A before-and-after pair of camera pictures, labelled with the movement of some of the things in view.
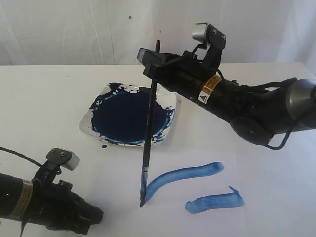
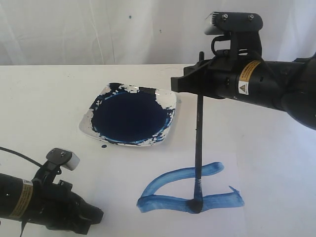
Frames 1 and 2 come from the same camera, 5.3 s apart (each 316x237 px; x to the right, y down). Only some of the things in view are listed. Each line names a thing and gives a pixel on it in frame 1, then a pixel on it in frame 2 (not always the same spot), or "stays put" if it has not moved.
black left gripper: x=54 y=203 stays put
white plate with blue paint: x=119 y=114 stays put
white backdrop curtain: x=84 y=32 stays put
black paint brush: x=148 y=140 to x=198 y=205
